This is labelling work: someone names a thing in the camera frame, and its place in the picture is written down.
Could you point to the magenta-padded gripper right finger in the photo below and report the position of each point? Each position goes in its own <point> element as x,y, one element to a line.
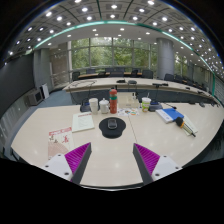
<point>150,160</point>

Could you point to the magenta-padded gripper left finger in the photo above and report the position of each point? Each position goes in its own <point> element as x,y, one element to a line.
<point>75,160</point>

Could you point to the black computer mouse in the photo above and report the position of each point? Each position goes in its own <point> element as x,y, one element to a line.
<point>112,123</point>

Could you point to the black mouse pad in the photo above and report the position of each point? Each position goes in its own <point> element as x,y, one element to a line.
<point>112,133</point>

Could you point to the red and white leaflet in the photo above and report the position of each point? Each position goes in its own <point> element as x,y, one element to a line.
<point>60,141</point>

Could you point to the white document with red header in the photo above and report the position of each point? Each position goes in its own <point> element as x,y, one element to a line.
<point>83,121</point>

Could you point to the blue and white book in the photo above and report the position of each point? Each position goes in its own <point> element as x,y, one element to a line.
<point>171,114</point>

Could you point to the colourful sticker sheet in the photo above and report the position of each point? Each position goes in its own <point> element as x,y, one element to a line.
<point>128,112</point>

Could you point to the dark conference microphone unit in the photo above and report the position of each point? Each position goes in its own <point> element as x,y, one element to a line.
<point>155,107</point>
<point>84,107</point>

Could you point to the pale green booklet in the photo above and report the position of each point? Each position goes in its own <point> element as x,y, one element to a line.
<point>190,124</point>

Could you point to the green printed paper cup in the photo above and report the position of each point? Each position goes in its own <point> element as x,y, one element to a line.
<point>146,105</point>

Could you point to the stack of white paper cups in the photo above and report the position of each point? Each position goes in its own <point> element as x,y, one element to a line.
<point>93,106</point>

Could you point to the white lidded mug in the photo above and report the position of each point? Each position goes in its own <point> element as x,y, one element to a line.
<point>104,106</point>

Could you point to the red bottle with green band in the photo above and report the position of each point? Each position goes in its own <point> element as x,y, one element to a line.
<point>113,101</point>

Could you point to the grey floor appliance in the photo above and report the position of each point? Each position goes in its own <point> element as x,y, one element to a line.
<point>34,97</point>

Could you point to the group of dark office chairs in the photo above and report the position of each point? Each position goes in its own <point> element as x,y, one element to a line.
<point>146,73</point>

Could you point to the group of ceiling lights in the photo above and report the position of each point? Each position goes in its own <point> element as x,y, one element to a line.
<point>113,16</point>

